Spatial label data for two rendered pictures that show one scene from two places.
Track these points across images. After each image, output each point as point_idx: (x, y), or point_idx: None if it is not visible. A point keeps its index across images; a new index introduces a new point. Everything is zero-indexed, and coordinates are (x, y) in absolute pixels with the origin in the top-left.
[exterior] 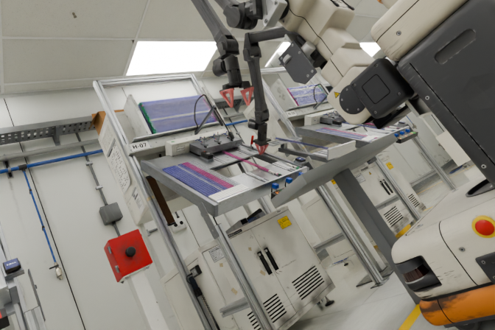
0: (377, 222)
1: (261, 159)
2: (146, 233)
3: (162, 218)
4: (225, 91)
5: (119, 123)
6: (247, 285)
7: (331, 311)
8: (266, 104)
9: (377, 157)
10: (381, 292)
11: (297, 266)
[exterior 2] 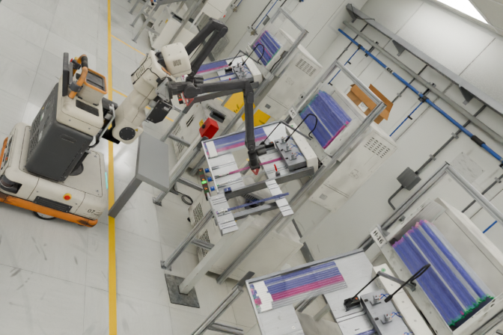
0: (130, 182)
1: None
2: None
3: None
4: None
5: (309, 93)
6: (177, 171)
7: (186, 253)
8: (246, 139)
9: (234, 292)
10: (153, 247)
11: (212, 233)
